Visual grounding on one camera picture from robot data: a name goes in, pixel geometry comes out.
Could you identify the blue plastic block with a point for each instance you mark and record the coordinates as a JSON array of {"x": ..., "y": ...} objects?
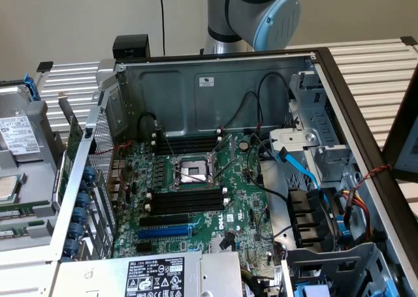
[{"x": 313, "y": 292}]

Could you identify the black table end cap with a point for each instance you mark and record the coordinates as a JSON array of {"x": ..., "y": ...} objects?
[
  {"x": 409, "y": 40},
  {"x": 45, "y": 66}
]

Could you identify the black RAM slot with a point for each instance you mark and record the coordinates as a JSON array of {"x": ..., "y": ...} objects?
[
  {"x": 187, "y": 200},
  {"x": 186, "y": 146},
  {"x": 187, "y": 211},
  {"x": 187, "y": 206},
  {"x": 186, "y": 136},
  {"x": 186, "y": 150},
  {"x": 187, "y": 194},
  {"x": 186, "y": 141}
]

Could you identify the grey drive tray assembly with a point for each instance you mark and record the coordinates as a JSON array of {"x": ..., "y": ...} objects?
[{"x": 39, "y": 176}]

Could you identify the short black expansion slot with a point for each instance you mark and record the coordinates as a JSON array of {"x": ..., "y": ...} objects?
[{"x": 145, "y": 248}]

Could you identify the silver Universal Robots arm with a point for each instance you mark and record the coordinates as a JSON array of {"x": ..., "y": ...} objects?
[{"x": 228, "y": 13}]

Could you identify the long black expansion slot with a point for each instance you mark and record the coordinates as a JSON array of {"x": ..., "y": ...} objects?
[{"x": 165, "y": 221}]

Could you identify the blue expansion slot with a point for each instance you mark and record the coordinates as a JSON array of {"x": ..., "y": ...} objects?
[{"x": 165, "y": 233}]

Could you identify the green graphics card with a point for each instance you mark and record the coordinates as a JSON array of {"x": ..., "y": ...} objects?
[{"x": 73, "y": 137}]

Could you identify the silver rear port block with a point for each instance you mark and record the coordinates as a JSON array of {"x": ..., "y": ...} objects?
[
  {"x": 115, "y": 187},
  {"x": 119, "y": 166},
  {"x": 117, "y": 177},
  {"x": 114, "y": 198}
]

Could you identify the open grey PC case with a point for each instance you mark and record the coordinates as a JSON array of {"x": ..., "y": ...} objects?
[{"x": 170, "y": 91}]

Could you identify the green Dell motherboard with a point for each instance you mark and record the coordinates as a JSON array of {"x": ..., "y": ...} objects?
[{"x": 241, "y": 192}]

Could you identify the metal socket cover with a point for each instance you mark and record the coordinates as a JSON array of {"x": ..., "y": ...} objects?
[{"x": 232, "y": 145}]

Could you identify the CPU socket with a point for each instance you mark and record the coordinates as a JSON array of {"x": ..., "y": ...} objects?
[{"x": 192, "y": 166}]

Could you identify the thin metal locking lever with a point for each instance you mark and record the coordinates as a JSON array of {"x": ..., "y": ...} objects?
[
  {"x": 228, "y": 168},
  {"x": 171, "y": 148}
]

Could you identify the black fan shroud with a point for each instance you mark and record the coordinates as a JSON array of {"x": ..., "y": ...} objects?
[{"x": 303, "y": 212}]

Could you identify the grey drive cage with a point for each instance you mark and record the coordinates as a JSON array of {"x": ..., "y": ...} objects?
[{"x": 326, "y": 261}]

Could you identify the silver disk bay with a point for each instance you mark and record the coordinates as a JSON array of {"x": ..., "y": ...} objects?
[{"x": 294, "y": 138}]

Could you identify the blue plastic disk bracket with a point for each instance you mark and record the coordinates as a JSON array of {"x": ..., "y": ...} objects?
[{"x": 31, "y": 86}]

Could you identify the dark side panel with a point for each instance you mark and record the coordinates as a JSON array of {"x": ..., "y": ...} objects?
[{"x": 408, "y": 147}]

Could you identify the silver power supply unit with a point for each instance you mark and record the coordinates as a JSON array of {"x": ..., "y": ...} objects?
[{"x": 98, "y": 277}]

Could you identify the silver hard disk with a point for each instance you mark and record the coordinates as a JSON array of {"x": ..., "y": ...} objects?
[{"x": 16, "y": 130}]

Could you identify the black box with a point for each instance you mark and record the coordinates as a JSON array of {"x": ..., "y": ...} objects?
[{"x": 130, "y": 45}]

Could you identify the silver CPU chip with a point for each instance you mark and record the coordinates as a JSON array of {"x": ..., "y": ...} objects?
[{"x": 6, "y": 187}]

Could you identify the blue card retention clip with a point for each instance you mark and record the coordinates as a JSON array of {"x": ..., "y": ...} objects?
[
  {"x": 84, "y": 200},
  {"x": 72, "y": 248},
  {"x": 76, "y": 231},
  {"x": 80, "y": 215},
  {"x": 89, "y": 173}
]

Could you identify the silver coin battery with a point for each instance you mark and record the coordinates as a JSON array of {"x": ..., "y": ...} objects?
[{"x": 244, "y": 145}]

